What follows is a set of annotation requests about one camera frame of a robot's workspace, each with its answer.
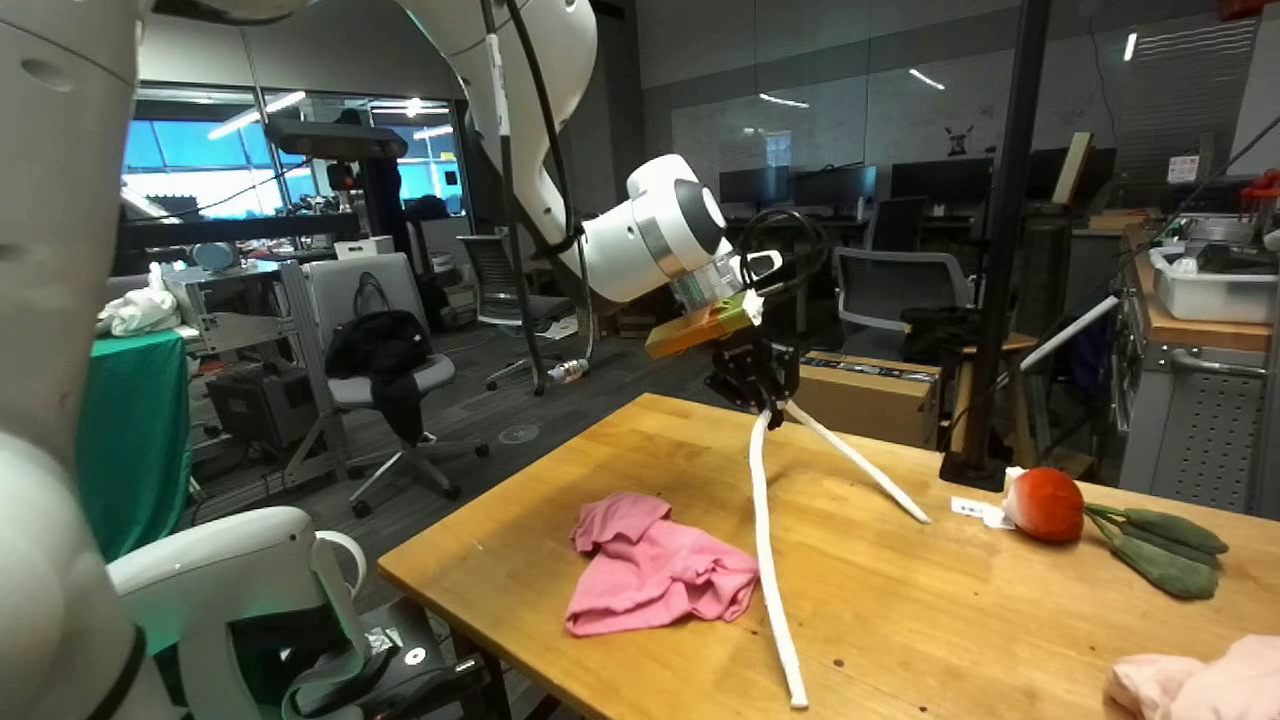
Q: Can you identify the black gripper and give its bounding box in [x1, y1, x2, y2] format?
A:
[707, 329, 798, 412]

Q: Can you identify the white braided rope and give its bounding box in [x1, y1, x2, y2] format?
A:
[744, 396, 930, 713]

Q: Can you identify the dark pink cloth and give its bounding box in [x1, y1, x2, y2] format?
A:
[564, 491, 755, 639]

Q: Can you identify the red strawberry plush toy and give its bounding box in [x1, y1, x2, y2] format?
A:
[1005, 465, 1227, 601]

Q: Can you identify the light pink cloth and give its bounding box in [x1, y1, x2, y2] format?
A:
[1105, 636, 1280, 720]

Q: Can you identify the cardboard box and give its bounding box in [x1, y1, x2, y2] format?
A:
[797, 354, 939, 449]

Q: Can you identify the black vertical stand pole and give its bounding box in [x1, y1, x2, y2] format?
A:
[951, 0, 1050, 489]

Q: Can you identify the black office chair with bag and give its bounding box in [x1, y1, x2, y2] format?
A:
[298, 252, 457, 516]

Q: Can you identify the white plastic bin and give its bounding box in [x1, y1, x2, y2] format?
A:
[1147, 248, 1274, 326]

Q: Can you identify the green draped cloth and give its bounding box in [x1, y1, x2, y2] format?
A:
[75, 331, 191, 559]

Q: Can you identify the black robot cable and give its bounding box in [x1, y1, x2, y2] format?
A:
[724, 206, 844, 326]

